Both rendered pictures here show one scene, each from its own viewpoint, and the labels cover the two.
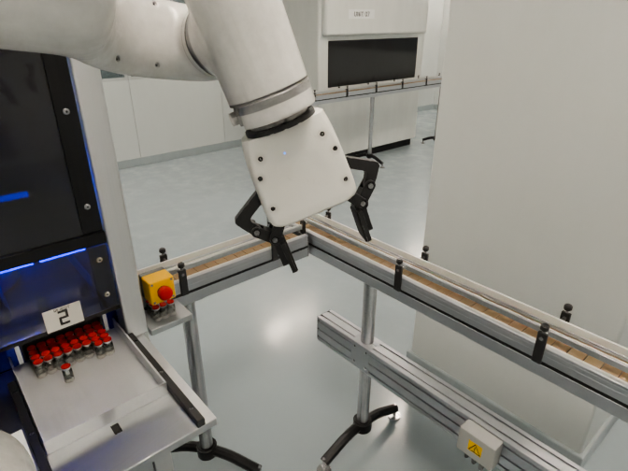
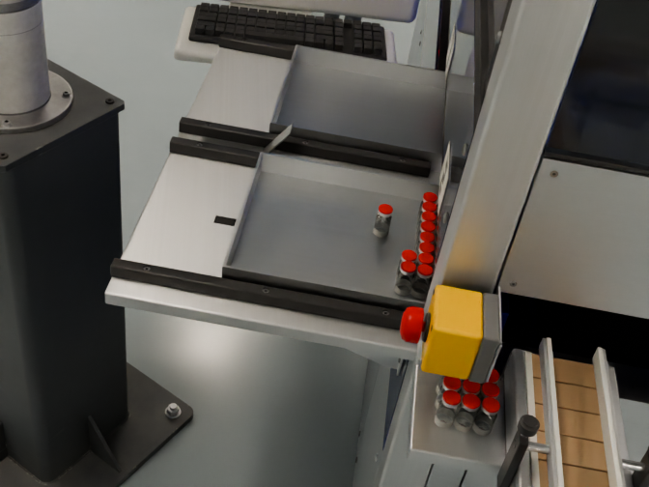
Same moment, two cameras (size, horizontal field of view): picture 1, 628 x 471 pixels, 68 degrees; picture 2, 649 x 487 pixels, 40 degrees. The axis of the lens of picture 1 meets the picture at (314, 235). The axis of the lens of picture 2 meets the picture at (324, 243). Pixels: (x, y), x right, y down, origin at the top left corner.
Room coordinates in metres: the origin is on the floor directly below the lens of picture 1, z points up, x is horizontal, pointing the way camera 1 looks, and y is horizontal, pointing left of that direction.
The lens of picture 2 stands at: (1.47, -0.18, 1.69)
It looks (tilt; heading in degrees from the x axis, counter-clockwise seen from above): 41 degrees down; 132
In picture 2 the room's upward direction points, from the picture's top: 10 degrees clockwise
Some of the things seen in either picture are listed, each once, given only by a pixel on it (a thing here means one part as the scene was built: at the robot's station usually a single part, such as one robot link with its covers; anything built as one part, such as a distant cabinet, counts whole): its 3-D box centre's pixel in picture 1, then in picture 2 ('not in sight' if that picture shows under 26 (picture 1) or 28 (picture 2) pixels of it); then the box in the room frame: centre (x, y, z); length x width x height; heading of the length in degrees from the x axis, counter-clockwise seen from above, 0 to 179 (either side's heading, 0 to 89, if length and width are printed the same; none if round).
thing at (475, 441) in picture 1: (478, 444); not in sight; (1.02, -0.51, 0.50); 0.12 x 0.05 x 0.09; 41
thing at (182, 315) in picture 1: (162, 314); (468, 419); (1.17, 0.46, 0.87); 0.14 x 0.13 x 0.02; 41
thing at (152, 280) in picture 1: (157, 286); (458, 332); (1.13, 0.44, 0.99); 0.08 x 0.07 x 0.07; 41
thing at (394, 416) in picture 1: (362, 430); not in sight; (1.46, -0.21, 0.07); 0.50 x 0.08 x 0.14; 131
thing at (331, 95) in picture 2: not in sight; (381, 107); (0.65, 0.81, 0.90); 0.34 x 0.26 x 0.04; 41
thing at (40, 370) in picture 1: (74, 354); (424, 243); (0.94, 0.61, 0.91); 0.18 x 0.02 x 0.05; 131
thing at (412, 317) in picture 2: (164, 292); (417, 325); (1.10, 0.41, 0.99); 0.04 x 0.04 x 0.04; 41
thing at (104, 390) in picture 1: (85, 375); (361, 236); (0.88, 0.55, 0.90); 0.34 x 0.26 x 0.04; 41
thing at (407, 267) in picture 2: (108, 346); (405, 278); (0.98, 0.54, 0.91); 0.02 x 0.02 x 0.05
